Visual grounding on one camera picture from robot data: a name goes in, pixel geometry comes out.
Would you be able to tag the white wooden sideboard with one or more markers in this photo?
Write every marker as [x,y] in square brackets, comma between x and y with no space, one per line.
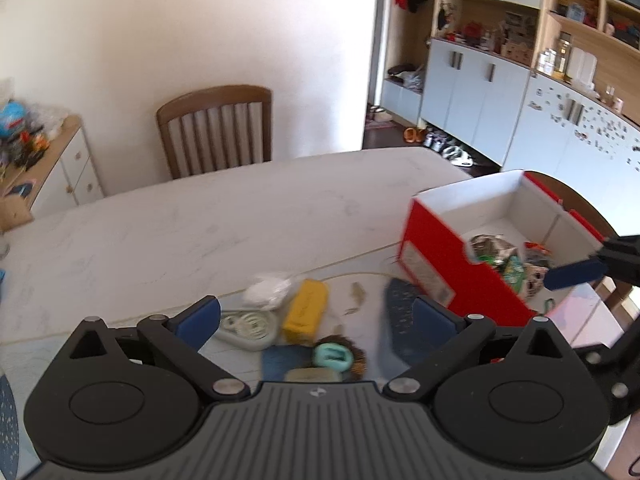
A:
[61,179]

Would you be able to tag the green pink plush pouch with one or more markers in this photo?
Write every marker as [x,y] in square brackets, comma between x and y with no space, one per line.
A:
[511,270]

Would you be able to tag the pale green soap bar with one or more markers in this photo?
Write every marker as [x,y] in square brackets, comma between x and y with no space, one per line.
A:
[315,375]

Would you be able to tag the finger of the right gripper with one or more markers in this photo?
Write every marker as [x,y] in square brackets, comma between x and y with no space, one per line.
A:
[580,272]

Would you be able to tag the white crystal plastic bag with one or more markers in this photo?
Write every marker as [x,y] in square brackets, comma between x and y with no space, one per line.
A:
[270,291]

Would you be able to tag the red orange flower charm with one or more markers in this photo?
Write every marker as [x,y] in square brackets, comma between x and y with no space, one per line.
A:
[536,250]

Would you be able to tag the grey gear correction tape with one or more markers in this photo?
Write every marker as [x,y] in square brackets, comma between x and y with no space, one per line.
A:
[250,330]

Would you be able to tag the yellow small carton box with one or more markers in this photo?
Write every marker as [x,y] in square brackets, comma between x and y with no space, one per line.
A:
[301,324]

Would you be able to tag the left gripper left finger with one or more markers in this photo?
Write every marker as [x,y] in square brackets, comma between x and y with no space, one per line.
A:
[174,344]

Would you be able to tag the red shoe box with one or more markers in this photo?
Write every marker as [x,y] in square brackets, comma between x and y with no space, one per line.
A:
[435,249]

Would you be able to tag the pink bunny plush keychain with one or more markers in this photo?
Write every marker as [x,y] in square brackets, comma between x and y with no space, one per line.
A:
[533,281]

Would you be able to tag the teal egg pencil sharpener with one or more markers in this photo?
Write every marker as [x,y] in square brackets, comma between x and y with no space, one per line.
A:
[334,356]

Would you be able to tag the white cabinet wall unit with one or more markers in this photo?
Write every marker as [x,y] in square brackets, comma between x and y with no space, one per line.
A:
[548,85]

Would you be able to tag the blue globe toy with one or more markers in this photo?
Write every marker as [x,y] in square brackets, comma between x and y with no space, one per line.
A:
[12,119]

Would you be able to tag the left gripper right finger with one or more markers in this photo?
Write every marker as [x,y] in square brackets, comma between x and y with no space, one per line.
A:
[453,343]

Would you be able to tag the wooden dining chair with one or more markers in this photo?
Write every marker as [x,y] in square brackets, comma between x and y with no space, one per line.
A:
[215,129]

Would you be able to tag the silver foil snack bag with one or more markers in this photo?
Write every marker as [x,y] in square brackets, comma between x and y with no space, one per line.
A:
[492,245]

